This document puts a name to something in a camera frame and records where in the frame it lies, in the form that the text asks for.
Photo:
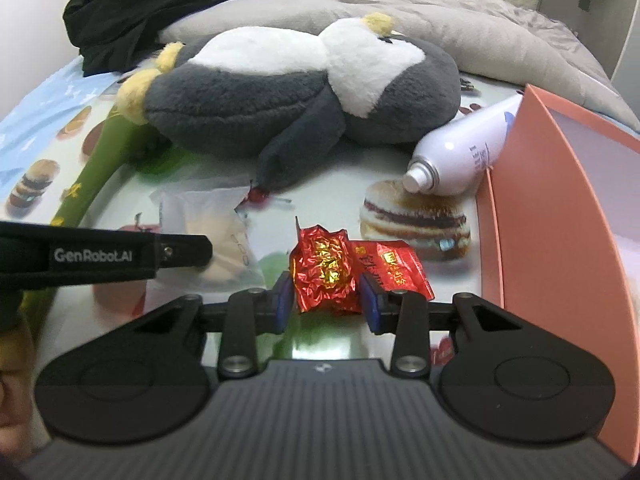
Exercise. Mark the grey blanket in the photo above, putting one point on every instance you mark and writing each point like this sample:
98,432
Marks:
475,20

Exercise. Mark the black clothing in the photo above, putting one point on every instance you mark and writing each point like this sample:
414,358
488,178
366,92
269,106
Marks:
150,0

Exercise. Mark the red foil snack packet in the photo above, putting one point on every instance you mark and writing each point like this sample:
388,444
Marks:
400,267
325,265

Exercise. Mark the pink box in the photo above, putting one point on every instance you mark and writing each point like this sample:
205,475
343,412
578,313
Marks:
545,210

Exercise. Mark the food printed bed sheet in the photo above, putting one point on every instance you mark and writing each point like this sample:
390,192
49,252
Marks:
325,195

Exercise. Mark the white spray can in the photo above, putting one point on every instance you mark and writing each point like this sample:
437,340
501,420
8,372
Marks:
465,145

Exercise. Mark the grey and white penguin plush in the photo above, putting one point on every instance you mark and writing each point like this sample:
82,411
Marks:
240,105

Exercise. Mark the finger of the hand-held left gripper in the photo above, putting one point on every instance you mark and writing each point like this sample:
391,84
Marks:
187,251

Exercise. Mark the person's left hand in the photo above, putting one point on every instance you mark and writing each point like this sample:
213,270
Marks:
15,400

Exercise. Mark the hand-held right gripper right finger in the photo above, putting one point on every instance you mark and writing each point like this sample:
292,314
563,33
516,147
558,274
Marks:
371,307

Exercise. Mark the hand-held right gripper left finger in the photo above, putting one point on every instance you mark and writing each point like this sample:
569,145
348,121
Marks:
283,305

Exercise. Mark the clear plastic bag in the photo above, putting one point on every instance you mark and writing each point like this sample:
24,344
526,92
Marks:
220,230

